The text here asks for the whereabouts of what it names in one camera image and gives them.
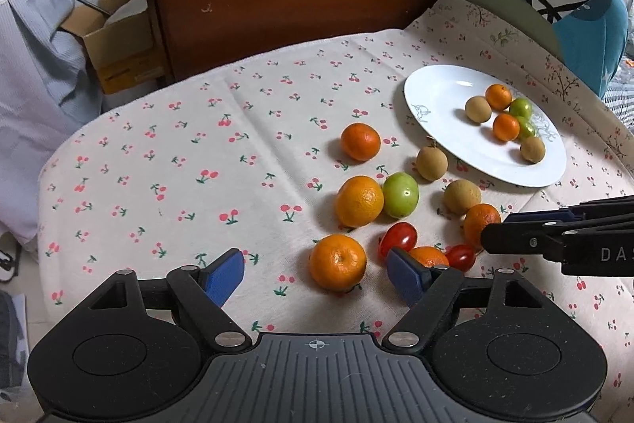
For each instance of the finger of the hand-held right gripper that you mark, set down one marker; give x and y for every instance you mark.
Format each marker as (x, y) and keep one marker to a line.
(535, 216)
(510, 238)

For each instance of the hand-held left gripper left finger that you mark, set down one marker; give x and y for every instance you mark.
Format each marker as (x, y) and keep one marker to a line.
(225, 277)

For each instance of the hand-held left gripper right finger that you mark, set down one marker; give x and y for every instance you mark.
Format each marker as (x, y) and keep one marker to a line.
(403, 277)

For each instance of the orange mandarin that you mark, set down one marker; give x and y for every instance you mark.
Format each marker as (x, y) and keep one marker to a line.
(505, 127)
(360, 141)
(338, 263)
(360, 201)
(429, 256)
(498, 96)
(478, 217)

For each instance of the red cherry tomato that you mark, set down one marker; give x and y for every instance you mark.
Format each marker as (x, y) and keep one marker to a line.
(397, 237)
(460, 256)

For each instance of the brown longan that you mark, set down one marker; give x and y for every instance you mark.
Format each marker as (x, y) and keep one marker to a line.
(532, 149)
(461, 196)
(432, 163)
(478, 109)

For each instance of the large green tomato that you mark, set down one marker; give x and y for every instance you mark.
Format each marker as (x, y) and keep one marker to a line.
(401, 194)

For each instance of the small green tomato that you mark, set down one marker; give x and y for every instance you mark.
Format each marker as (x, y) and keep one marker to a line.
(522, 107)
(528, 129)

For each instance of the white plate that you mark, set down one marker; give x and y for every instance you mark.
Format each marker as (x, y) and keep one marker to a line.
(446, 96)

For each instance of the cherry print tablecloth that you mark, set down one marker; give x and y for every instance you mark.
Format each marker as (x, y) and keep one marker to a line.
(198, 165)

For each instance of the dark checkered blanket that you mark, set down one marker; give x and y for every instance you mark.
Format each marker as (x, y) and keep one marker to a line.
(621, 103)

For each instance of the beige floral bedsheet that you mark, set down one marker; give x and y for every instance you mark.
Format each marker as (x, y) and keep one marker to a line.
(495, 21)

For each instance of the grey-green pillow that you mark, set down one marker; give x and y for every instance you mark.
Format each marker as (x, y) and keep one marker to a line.
(495, 6)

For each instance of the dark clothes pile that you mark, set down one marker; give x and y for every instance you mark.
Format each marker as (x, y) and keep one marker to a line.
(10, 338)

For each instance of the brown cardboard box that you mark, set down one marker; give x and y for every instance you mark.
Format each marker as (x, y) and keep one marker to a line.
(124, 46)

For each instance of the light blue cloth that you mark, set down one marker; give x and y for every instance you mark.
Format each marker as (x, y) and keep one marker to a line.
(39, 81)

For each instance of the wooden headboard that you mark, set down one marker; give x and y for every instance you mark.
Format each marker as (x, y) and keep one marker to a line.
(297, 6)

